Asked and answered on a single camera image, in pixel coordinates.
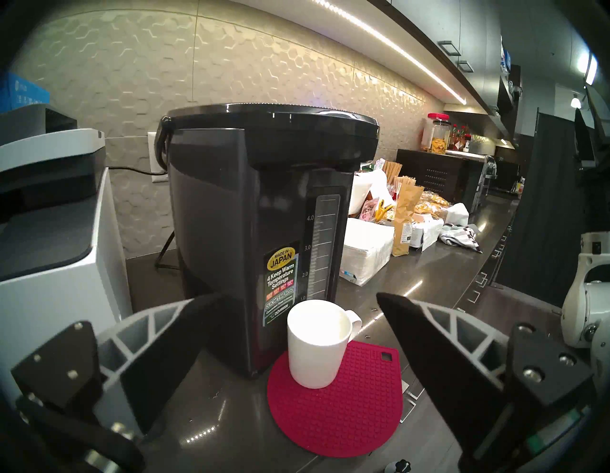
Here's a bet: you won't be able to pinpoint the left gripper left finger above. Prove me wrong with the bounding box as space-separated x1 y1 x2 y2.
10 293 224 434

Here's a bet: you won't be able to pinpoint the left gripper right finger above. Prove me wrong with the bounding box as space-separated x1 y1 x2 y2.
376 292 596 473

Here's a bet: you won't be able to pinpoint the black electric water dispenser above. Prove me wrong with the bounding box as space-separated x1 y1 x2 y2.
160 103 379 380

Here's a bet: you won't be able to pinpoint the red silicone mat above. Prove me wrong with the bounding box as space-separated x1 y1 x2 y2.
267 339 404 458

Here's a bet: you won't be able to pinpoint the white ceramic mug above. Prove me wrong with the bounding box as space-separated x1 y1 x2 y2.
287 299 363 389

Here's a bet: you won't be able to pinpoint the white paper napkin stack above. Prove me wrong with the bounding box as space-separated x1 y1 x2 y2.
339 218 395 287

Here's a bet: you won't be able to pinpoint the checkered kitchen cloth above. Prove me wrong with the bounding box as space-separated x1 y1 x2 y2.
438 223 483 253

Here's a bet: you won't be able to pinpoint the white printed packet bag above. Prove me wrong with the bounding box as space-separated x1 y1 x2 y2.
409 215 446 251

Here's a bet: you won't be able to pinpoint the white grey office printer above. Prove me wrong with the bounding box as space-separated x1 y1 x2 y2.
0 105 133 396

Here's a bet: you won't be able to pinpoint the brown paper coffee bag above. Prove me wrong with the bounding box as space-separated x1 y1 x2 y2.
391 184 426 257

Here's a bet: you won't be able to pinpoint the crumpled white paper bag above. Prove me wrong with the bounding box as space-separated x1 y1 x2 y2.
443 203 470 227

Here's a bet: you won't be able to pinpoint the yellow snack packet pile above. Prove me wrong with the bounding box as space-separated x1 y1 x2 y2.
414 191 451 215

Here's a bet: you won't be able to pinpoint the red pink snack packet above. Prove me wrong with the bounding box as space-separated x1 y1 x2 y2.
358 196 382 221

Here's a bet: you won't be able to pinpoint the smooth white paper bag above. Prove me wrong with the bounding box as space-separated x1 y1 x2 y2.
369 169 395 201

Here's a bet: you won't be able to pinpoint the dark partition panel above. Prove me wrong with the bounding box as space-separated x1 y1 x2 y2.
493 109 591 308

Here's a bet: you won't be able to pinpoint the black microwave oven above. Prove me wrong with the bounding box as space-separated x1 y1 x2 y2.
396 149 489 213

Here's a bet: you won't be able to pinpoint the silver metal bar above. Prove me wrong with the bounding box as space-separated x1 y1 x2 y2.
469 155 498 213

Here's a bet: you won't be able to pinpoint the clear jar red lid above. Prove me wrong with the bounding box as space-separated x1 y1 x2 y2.
422 113 452 154

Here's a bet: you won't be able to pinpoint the LED light strip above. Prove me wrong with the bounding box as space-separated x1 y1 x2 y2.
312 0 468 105

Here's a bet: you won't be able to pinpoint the dark upper cabinets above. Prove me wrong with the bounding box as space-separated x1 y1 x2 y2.
367 0 525 139

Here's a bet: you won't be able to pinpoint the black power cord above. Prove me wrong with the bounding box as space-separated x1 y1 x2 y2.
153 230 181 271
106 165 168 178

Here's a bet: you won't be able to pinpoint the white wall outlet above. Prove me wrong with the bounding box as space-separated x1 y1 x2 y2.
147 131 170 187

